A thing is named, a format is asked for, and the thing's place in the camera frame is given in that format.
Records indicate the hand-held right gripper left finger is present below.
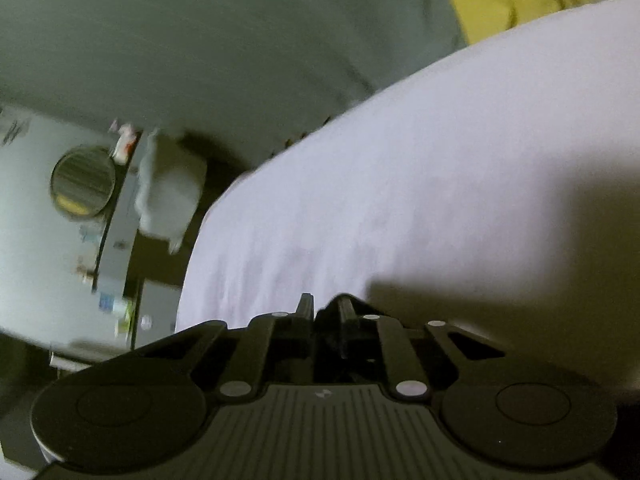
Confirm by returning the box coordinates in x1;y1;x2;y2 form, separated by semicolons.
147;293;317;403

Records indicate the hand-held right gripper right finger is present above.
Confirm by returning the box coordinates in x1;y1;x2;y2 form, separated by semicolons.
316;294;508;403

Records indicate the white bed sheet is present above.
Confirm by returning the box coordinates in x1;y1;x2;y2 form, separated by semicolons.
175;0;640;403

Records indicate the pale grey cloth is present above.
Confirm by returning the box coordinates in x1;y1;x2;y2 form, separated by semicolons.
134;127;208;254

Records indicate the small red white item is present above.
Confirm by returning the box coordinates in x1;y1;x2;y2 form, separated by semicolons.
110;120;143;163

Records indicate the round mirror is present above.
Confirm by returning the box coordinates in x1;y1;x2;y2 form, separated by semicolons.
49;145;117;220

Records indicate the smooth green curtain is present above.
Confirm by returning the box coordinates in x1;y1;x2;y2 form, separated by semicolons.
0;0;468;173

